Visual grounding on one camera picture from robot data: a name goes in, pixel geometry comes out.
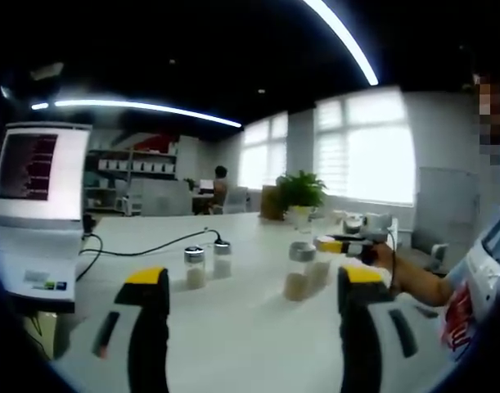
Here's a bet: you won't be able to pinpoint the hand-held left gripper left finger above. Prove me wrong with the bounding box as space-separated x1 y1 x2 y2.
52 266 171 393

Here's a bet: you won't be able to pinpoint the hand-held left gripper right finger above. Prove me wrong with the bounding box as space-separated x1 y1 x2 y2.
337 264 451 393

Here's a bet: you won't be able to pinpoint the tall seasoning bottle white contents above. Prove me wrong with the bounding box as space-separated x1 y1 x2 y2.
309 249 332 296

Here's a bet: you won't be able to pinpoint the tall seasoning bottle brown contents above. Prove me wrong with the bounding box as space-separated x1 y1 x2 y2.
282 241 318 303

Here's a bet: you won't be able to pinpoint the small glass seasoning bottle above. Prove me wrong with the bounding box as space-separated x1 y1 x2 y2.
212 241 233 280
182 245 208 291

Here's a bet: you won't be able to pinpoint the person's right hand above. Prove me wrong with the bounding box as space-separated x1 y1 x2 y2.
372 242 398 283

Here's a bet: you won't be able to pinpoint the potted green plant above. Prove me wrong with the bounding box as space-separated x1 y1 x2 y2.
276 170 328 224

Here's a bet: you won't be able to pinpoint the person in blue shirt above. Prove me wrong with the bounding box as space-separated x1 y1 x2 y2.
439 212 500 361

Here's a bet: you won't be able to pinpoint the large bright window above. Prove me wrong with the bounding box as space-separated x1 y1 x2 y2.
314 88 417 206

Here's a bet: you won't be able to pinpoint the brown cardboard box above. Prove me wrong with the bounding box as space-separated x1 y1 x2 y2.
260 184 286 221

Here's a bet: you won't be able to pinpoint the white chest-worn device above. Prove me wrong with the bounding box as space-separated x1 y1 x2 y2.
464 239 500 287

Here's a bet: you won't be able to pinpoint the narrow bright window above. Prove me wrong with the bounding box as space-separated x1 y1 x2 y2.
239 114 290 189

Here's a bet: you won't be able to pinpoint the grey mesh office chair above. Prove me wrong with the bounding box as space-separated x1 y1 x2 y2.
128 179 193 216

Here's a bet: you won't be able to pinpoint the grey storage shelf rack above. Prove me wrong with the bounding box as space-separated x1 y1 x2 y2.
85 147 179 214

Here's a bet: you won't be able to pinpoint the white open laptop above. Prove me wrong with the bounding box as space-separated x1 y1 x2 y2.
0 121 93 314

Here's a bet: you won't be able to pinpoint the row of white storage bins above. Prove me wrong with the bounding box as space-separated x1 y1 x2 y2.
97 160 177 173

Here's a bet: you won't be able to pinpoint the long ceiling light strip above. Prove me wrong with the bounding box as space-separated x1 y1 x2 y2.
30 99 243 129
302 0 380 87

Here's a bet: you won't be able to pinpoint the white ceiling air vent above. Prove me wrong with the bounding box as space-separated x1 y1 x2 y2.
28 63 65 82

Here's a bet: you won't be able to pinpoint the black table cable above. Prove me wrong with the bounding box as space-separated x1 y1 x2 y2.
75 227 232 283

